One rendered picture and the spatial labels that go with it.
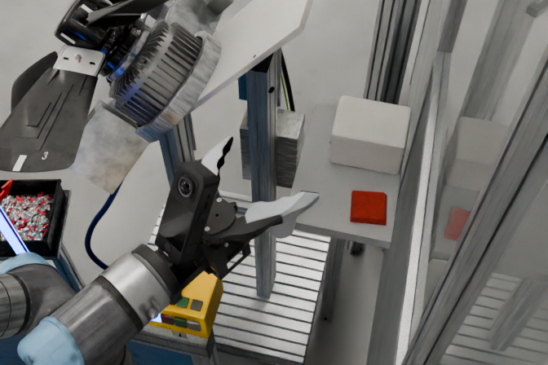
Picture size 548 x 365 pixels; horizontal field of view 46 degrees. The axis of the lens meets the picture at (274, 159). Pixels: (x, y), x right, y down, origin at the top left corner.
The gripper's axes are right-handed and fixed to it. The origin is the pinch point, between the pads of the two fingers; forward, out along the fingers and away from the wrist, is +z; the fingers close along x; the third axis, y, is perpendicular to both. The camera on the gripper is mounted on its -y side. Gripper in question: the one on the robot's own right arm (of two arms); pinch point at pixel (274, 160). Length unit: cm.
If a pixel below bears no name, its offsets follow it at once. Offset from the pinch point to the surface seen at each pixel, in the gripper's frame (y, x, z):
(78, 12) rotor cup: 11, -64, 10
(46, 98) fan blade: 20, -58, -5
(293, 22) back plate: 7.6, -24.6, 29.3
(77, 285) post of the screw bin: 85, -69, -15
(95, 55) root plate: 19, -60, 8
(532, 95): -23.5, 27.4, 3.5
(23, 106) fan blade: 21, -61, -8
